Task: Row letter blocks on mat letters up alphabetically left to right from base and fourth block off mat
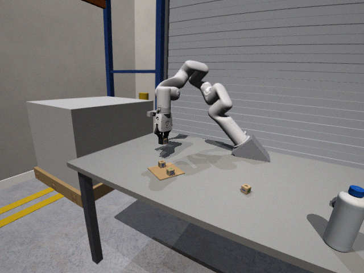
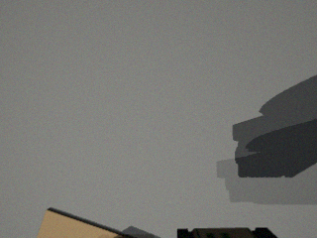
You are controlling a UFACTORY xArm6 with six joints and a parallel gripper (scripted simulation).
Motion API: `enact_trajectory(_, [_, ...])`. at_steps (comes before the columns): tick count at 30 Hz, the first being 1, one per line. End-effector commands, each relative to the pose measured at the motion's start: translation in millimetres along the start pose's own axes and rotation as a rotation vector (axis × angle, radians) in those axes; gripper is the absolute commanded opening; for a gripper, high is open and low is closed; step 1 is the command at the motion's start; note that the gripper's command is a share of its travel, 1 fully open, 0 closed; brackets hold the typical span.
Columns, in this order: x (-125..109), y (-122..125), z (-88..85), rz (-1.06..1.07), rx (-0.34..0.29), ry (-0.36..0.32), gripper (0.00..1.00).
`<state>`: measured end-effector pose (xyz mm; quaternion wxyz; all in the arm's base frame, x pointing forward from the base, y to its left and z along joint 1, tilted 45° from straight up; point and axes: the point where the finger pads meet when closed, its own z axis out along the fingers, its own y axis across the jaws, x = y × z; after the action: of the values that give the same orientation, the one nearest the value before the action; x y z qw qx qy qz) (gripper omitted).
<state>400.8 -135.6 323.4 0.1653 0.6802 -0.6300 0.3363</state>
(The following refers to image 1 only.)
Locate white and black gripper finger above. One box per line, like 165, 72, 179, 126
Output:
163, 131, 170, 143
154, 124, 163, 144

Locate white bottle with blue cap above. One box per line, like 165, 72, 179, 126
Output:
323, 185, 364, 253

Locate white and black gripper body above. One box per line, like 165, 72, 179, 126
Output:
155, 112, 172, 133

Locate tan flat mat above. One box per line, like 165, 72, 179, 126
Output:
148, 163, 185, 180

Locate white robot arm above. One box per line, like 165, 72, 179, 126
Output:
147, 60, 250, 148

